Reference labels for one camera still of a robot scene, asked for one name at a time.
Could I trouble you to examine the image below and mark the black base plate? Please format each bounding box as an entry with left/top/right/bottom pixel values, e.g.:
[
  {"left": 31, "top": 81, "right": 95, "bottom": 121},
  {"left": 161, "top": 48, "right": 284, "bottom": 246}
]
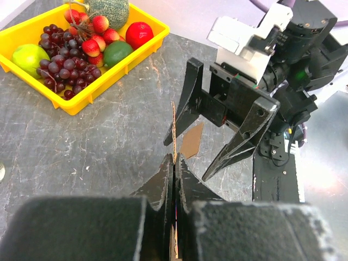
[{"left": 252, "top": 131, "right": 300, "bottom": 203}]

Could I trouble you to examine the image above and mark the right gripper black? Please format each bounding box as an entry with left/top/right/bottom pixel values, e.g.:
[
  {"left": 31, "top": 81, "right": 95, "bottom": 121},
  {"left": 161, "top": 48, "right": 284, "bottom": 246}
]
[{"left": 163, "top": 58, "right": 280, "bottom": 181}]

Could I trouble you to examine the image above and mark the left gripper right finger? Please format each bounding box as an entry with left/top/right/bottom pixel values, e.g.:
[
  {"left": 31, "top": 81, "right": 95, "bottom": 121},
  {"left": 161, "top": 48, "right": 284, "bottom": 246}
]
[{"left": 175, "top": 156, "right": 223, "bottom": 260}]

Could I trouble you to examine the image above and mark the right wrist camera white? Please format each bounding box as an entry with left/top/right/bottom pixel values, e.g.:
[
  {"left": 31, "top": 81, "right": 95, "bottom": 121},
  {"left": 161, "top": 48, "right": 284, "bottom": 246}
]
[{"left": 207, "top": 3, "right": 293, "bottom": 84}]

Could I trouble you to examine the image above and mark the yellow plastic tray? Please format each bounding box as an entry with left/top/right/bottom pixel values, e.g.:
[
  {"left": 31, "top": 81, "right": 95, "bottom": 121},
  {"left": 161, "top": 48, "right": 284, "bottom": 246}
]
[{"left": 1, "top": 3, "right": 170, "bottom": 116}]

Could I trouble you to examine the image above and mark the green apple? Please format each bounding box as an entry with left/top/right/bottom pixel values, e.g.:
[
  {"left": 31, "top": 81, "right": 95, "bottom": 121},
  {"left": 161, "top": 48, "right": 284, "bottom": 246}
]
[{"left": 10, "top": 44, "right": 50, "bottom": 79}]

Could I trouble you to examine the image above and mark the red strawberry cluster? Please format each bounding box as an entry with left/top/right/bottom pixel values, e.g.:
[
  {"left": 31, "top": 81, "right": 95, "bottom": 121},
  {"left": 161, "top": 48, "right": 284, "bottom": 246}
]
[{"left": 64, "top": 9, "right": 124, "bottom": 67}]

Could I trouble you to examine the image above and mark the netted green melon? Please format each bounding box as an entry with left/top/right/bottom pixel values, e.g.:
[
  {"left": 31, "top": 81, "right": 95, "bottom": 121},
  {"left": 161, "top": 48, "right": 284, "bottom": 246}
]
[{"left": 84, "top": 0, "right": 129, "bottom": 30}]

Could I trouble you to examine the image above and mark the clear glass bottle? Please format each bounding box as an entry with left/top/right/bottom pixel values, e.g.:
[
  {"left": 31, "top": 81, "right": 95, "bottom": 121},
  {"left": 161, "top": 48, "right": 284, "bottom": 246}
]
[{"left": 0, "top": 162, "right": 6, "bottom": 182}]

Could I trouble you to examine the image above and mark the brown cardboard box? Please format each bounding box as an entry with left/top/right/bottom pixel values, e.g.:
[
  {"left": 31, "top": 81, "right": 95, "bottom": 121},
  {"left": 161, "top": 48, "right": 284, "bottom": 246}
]
[{"left": 171, "top": 101, "right": 204, "bottom": 260}]

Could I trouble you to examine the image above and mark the red apple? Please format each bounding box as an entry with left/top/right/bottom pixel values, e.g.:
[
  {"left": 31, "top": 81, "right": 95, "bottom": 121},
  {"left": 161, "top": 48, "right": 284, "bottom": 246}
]
[{"left": 126, "top": 22, "right": 154, "bottom": 51}]

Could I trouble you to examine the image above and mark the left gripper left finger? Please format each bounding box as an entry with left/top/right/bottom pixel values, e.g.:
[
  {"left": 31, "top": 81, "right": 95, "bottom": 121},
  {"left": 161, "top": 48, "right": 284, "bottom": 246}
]
[{"left": 132, "top": 154, "right": 174, "bottom": 260}]

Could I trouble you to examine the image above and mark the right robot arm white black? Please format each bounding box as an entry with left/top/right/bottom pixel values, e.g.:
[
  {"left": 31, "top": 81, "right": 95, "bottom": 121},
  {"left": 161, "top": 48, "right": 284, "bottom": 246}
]
[{"left": 164, "top": 1, "right": 347, "bottom": 181}]

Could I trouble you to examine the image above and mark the purple grape bunch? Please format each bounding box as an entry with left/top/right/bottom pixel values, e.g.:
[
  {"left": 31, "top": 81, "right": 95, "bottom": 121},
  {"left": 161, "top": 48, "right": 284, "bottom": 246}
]
[{"left": 36, "top": 24, "right": 103, "bottom": 100}]

